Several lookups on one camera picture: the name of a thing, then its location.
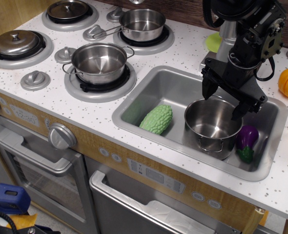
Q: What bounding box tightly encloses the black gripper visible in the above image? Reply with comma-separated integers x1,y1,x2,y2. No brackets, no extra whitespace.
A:
201,53,268,120

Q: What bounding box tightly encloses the steel pot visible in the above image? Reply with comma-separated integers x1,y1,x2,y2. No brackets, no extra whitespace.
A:
62,42,135,85
183,97,244,160

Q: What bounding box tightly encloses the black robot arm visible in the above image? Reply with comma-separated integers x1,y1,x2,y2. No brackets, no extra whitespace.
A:
202,0,286,120

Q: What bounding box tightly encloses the grey sink basin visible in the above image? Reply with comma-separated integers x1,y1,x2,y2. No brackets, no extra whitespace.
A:
112,66,288,181

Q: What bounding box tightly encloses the purple eggplant toy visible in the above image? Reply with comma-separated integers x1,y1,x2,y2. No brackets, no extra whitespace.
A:
235,125,259,163

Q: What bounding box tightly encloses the green plate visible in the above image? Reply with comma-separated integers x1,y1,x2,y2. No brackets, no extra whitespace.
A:
205,32,222,53

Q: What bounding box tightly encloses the silver faucet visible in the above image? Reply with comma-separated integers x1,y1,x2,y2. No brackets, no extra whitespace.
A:
199,20,240,71

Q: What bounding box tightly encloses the green bitter melon toy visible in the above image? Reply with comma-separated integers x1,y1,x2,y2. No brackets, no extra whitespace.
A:
139,104,173,135

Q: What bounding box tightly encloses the grey stove knob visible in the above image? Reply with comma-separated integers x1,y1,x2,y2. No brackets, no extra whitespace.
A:
106,7,124,23
20,71,50,91
82,24,106,42
54,46,76,64

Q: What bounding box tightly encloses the grey stove knob back middle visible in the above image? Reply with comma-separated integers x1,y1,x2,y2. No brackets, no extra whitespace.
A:
82,24,106,42

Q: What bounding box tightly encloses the grey dishwasher door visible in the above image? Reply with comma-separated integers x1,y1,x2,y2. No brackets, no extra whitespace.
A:
89,171,240,234

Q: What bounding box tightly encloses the grey oven knob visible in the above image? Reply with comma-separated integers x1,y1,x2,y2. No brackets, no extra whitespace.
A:
48,123,77,150

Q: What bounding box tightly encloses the steel lid on back burner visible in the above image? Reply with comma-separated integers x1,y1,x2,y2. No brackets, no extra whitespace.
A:
47,0,93,24

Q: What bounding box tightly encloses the steel lid on burner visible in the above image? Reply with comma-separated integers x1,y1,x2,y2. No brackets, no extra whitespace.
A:
47,0,93,24
0,30,46,60

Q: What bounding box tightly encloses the grey oven door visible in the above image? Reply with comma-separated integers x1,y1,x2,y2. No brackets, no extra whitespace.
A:
0,120,99,234

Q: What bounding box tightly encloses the grey stove knob front left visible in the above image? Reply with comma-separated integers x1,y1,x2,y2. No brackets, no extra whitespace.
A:
20,71,50,91

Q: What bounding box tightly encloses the steel lid on left burner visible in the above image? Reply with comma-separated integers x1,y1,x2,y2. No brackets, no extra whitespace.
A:
0,30,46,60

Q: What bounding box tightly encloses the blue clamp tool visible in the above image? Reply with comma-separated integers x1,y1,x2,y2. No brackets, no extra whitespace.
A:
0,183,31,215

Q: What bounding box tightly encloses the steel saucepan with long handle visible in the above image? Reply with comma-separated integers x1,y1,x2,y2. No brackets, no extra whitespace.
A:
92,9,166,42

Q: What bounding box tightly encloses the black cable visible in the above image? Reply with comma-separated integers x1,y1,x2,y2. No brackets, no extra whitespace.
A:
0,210,19,234

